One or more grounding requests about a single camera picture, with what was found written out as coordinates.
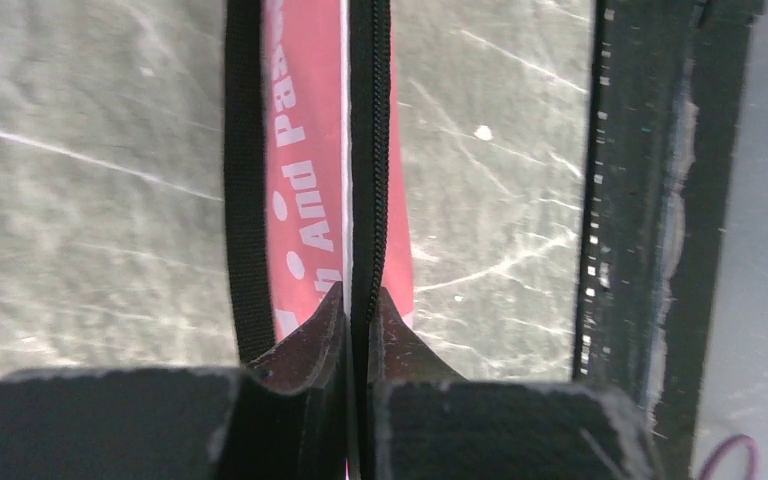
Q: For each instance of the pink racket bag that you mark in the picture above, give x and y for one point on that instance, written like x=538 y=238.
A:
x=314 y=191

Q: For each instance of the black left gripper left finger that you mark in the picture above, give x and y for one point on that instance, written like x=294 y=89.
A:
x=281 y=417

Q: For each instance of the black front rail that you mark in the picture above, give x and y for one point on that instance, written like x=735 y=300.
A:
x=667 y=80

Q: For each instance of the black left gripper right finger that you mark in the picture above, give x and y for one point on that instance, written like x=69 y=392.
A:
x=423 y=420

